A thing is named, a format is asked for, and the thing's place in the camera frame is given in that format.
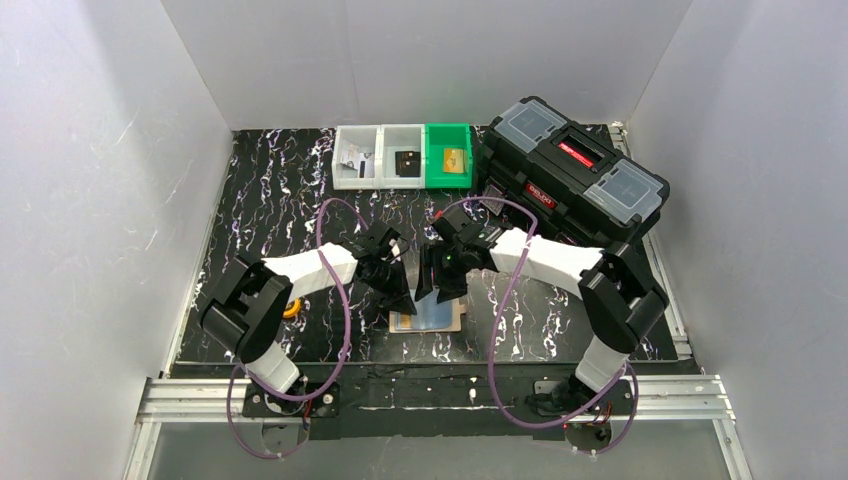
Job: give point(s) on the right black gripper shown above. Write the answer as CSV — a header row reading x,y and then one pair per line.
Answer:
x,y
440,266

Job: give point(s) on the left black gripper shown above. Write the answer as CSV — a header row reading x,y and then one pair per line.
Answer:
x,y
382,270

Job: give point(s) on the beige leather card holder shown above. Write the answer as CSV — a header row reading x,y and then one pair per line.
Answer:
x,y
431,317

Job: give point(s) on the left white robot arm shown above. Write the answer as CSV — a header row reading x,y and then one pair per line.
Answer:
x,y
247,305

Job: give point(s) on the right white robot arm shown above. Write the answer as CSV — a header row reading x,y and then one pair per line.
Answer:
x,y
621,297

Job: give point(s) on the gold card in bin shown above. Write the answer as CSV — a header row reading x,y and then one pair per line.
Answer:
x,y
454,160

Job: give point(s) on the black card in bin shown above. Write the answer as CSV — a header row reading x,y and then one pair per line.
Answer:
x,y
408,167

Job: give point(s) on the silver cards in bin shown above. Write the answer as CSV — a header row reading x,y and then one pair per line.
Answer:
x,y
357,163

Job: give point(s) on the left white storage bin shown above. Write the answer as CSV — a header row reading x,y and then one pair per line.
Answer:
x,y
363,137

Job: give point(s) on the white storage bin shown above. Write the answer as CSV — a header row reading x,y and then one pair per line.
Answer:
x,y
363,137
399,137

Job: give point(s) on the green storage bin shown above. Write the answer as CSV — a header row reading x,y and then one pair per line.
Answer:
x,y
438,137

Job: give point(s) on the middle white storage bin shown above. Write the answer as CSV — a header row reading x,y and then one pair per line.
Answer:
x,y
399,137

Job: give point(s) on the black plastic toolbox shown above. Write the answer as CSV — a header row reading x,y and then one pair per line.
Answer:
x,y
581,189

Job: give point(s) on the aluminium frame rail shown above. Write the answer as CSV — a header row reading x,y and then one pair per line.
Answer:
x,y
412,404

